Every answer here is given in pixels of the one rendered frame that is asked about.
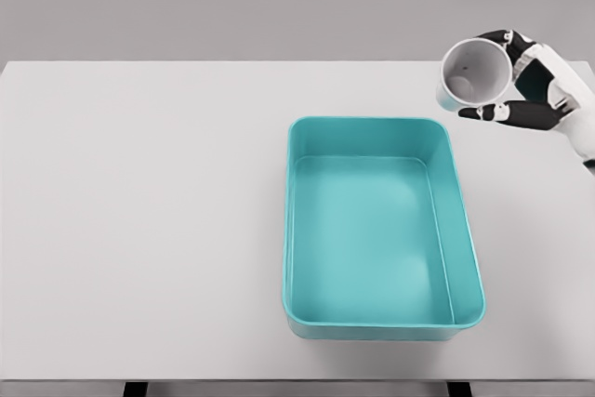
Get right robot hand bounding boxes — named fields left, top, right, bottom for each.
left=457, top=29, right=595, bottom=147

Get teal rectangular basket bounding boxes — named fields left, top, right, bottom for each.
left=281, top=115, right=487, bottom=341

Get white paper cup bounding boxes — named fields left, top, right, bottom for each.
left=436, top=37, right=514, bottom=112

